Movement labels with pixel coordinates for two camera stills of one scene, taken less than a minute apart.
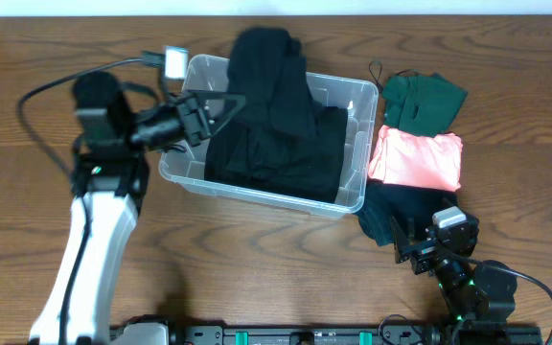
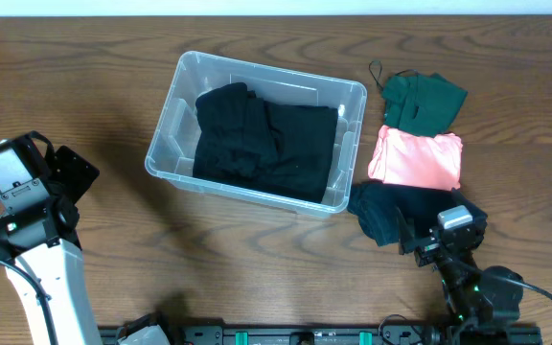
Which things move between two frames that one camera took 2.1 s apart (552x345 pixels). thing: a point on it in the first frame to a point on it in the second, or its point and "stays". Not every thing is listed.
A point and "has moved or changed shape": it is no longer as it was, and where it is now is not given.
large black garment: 310,168 has moved or changed shape
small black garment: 267,65 to 235,135
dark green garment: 421,104 stays
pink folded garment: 407,158 stays
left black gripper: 197,120 to 76,171
